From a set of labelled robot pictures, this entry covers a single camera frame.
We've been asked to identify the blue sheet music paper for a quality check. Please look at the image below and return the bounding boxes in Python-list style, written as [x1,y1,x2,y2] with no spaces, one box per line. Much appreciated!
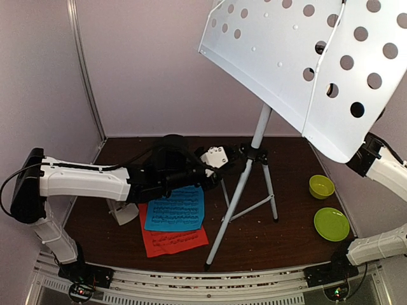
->
[144,186,205,233]

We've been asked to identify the silver tripod stand legs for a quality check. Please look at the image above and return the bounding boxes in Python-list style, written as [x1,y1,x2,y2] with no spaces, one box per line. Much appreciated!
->
[203,104,279,272]

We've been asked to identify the white perforated music stand desk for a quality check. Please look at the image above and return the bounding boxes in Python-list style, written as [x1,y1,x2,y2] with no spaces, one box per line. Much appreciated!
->
[199,1,406,163]

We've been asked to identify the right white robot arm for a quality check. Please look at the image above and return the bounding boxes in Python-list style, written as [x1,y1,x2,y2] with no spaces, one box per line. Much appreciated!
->
[326,132,406,281]

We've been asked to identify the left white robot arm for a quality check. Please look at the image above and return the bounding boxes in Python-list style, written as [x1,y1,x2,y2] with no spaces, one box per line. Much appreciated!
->
[3,135,243,282]

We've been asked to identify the red sheet music paper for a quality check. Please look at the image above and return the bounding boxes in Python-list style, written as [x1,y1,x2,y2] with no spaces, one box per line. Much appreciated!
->
[139,204,209,258]

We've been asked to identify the white metronome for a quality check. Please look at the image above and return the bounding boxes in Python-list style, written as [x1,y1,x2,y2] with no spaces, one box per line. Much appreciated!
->
[106,199,139,226]

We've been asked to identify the yellow-green bowl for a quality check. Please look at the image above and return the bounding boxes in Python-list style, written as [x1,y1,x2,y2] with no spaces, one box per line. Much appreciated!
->
[309,175,335,200]

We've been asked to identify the yellow-green plate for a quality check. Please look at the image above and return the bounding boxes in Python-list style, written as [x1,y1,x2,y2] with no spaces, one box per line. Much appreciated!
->
[314,207,350,242]

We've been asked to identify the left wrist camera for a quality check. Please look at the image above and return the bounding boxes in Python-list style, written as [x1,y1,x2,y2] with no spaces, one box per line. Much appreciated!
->
[200,146,229,168]

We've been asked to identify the aluminium front rail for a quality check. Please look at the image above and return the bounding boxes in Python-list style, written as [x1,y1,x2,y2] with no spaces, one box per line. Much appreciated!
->
[23,251,393,304]

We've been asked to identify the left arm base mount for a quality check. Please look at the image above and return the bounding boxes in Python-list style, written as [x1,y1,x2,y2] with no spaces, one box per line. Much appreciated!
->
[58,263,114,304]

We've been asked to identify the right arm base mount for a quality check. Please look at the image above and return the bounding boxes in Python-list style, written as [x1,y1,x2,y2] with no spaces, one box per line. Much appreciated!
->
[304,263,359,302]

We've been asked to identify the left aluminium corner post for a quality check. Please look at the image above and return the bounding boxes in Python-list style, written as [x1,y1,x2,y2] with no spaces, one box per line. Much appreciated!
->
[66,0,107,144]

